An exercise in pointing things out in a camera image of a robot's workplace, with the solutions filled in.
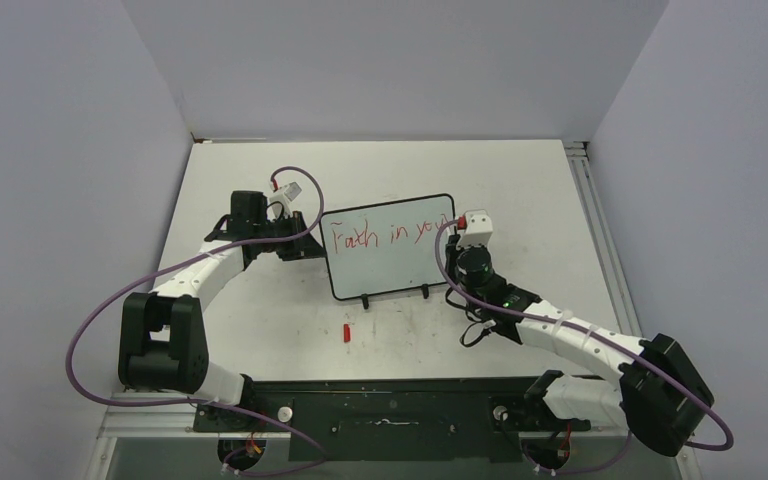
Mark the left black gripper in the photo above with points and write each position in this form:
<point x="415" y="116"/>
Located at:
<point x="302" y="247"/>

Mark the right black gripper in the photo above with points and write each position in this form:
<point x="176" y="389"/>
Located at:
<point x="452" y="249"/>

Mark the small black-framed whiteboard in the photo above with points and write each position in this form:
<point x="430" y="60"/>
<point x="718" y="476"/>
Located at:
<point x="384" y="248"/>

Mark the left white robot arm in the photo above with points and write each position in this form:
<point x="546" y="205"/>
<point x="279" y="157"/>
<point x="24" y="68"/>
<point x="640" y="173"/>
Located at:
<point x="163" y="341"/>

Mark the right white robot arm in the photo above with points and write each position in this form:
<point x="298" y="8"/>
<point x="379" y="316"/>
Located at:
<point x="648" y="387"/>

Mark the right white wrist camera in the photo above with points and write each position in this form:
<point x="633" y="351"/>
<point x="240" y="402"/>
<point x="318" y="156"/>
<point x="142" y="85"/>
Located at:
<point x="475" y="229"/>

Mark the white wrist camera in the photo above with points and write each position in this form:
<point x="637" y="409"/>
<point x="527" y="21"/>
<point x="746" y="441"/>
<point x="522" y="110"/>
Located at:
<point x="286" y="194"/>
<point x="475" y="229"/>

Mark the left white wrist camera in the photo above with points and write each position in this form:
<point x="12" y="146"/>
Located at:
<point x="286" y="194"/>

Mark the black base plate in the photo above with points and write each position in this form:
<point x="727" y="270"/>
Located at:
<point x="399" y="420"/>

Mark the aluminium frame rail right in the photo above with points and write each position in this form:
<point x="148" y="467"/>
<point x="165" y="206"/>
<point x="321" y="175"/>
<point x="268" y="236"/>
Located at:
<point x="613" y="272"/>

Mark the aluminium frame rail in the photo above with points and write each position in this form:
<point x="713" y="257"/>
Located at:
<point x="613" y="272"/>
<point x="157" y="422"/>

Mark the aluminium frame rail front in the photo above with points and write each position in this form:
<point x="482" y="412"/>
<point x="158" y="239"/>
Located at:
<point x="157" y="422"/>

